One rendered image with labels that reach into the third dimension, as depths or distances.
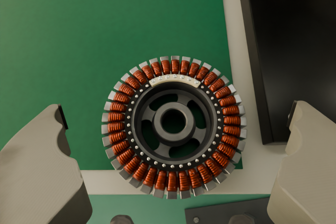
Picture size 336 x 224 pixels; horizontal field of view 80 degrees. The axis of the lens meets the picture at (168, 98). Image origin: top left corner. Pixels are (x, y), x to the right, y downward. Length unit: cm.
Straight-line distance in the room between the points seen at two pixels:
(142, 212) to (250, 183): 79
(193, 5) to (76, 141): 19
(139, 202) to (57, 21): 81
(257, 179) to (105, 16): 23
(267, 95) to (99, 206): 89
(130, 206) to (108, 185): 77
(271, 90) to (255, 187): 8
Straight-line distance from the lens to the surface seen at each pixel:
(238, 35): 24
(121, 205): 97
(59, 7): 29
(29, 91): 24
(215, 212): 95
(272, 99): 19
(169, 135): 16
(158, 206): 95
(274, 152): 21
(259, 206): 100
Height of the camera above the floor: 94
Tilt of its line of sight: 71 degrees down
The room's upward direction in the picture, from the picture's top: 3 degrees counter-clockwise
